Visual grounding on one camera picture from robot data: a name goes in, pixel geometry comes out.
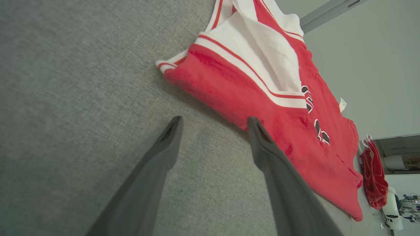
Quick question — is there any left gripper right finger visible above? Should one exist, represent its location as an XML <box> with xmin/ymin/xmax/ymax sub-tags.
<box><xmin>247</xmin><ymin>116</ymin><xmax>343</xmax><ymax>236</ymax></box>

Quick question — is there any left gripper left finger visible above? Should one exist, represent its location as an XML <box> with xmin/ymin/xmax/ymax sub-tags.
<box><xmin>86</xmin><ymin>115</ymin><xmax>184</xmax><ymax>236</ymax></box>

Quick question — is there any red shorts white side stripe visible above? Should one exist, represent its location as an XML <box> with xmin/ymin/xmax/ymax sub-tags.
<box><xmin>359</xmin><ymin>135</ymin><xmax>389</xmax><ymax>210</ymax></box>

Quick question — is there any red jersey black white lettering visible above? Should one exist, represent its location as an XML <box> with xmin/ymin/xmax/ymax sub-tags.
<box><xmin>155</xmin><ymin>0</ymin><xmax>364</xmax><ymax>222</ymax></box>

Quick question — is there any grey partition post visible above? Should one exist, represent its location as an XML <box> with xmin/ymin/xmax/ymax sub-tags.
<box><xmin>300</xmin><ymin>0</ymin><xmax>368</xmax><ymax>33</ymax></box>

